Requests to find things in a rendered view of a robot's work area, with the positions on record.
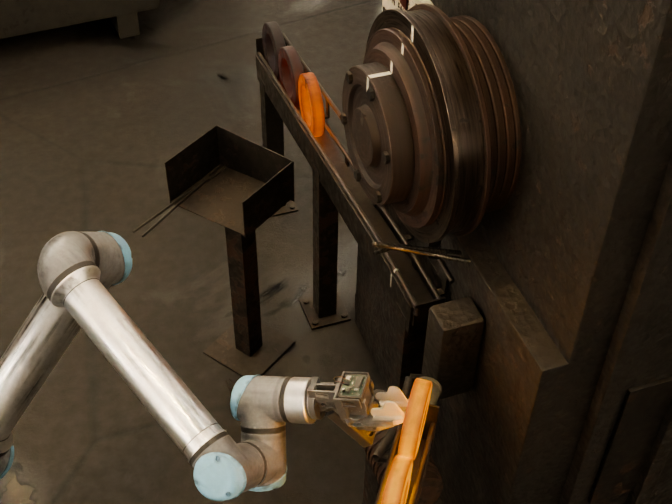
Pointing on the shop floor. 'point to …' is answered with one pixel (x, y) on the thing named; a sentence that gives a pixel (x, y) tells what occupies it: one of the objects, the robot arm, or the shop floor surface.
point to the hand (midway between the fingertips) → (415, 413)
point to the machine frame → (564, 268)
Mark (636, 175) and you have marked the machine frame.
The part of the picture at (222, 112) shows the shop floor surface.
